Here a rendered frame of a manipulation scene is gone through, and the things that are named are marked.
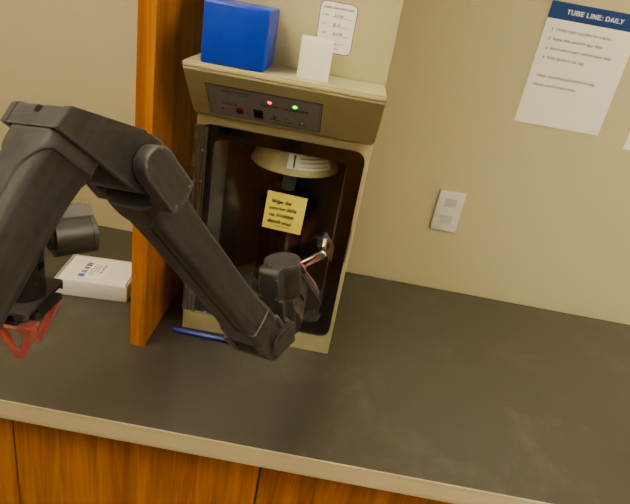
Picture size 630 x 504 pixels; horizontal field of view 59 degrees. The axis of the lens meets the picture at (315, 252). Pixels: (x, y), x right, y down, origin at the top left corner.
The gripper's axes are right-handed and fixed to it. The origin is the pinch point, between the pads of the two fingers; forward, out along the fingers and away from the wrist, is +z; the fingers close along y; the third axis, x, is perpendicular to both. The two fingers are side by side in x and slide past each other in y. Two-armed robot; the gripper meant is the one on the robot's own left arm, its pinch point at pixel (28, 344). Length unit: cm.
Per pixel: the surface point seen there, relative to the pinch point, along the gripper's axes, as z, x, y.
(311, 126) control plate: -33, -35, 29
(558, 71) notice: -45, -88, 77
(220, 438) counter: 15.7, -29.7, 4.3
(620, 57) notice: -51, -101, 77
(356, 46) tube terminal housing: -47, -40, 33
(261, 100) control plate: -37, -27, 25
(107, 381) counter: 15.7, -6.7, 12.6
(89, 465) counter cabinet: 30.4, -6.0, 6.4
